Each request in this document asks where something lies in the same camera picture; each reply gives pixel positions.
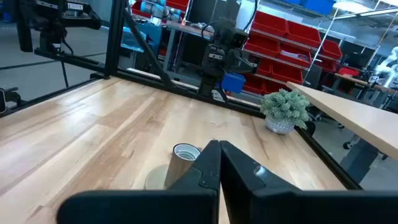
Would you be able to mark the black metal stand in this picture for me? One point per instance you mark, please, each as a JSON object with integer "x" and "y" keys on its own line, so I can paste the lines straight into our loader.
{"x": 68, "y": 59}

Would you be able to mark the grey metal workbench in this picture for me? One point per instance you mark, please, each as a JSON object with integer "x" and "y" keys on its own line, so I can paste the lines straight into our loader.
{"x": 169, "y": 53}

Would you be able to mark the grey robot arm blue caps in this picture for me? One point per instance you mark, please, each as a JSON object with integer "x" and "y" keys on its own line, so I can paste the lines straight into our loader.
{"x": 155, "y": 11}

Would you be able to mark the black metal table frame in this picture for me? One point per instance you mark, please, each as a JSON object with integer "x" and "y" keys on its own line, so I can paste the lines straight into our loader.
{"x": 113, "y": 37}

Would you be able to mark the metal lamp base with socket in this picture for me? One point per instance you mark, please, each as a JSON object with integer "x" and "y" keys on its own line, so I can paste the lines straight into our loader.
{"x": 178, "y": 168}

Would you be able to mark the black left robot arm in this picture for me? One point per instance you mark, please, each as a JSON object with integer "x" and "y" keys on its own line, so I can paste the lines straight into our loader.
{"x": 207, "y": 85}

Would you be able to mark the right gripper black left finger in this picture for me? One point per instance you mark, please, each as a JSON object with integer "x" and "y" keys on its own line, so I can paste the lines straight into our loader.
{"x": 192, "y": 205}

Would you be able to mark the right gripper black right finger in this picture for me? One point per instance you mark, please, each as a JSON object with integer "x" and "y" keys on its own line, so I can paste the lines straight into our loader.
{"x": 264, "y": 202}

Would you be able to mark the blue plastic storage bin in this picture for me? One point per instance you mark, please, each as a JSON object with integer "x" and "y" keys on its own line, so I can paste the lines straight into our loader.
{"x": 233, "y": 83}
{"x": 317, "y": 6}

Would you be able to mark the light wooden desk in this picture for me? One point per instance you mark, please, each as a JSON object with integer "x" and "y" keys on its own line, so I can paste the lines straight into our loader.
{"x": 357, "y": 118}

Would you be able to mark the green potted plant white pot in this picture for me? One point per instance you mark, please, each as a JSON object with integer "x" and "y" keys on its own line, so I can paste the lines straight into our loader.
{"x": 284, "y": 107}

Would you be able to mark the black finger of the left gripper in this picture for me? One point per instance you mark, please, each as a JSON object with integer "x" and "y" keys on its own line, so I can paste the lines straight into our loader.
{"x": 248, "y": 61}
{"x": 244, "y": 69}

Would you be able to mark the white robot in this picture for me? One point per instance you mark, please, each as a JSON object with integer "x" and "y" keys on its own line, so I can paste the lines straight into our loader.
{"x": 388, "y": 67}

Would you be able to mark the blue box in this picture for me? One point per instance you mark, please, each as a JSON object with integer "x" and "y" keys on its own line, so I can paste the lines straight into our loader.
{"x": 146, "y": 34}

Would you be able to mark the red plastic storage bin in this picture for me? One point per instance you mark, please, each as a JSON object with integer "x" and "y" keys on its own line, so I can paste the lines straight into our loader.
{"x": 262, "y": 45}
{"x": 269, "y": 23}
{"x": 293, "y": 57}
{"x": 303, "y": 34}
{"x": 140, "y": 7}
{"x": 265, "y": 68}
{"x": 287, "y": 73}
{"x": 326, "y": 64}
{"x": 331, "y": 49}
{"x": 273, "y": 87}
{"x": 177, "y": 4}
{"x": 253, "y": 84}

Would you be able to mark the dark wooden work desk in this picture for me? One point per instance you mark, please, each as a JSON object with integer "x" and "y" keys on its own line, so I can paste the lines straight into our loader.
{"x": 354, "y": 80}

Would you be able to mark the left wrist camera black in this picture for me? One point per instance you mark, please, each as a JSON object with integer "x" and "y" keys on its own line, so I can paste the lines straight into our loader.
{"x": 238, "y": 40}

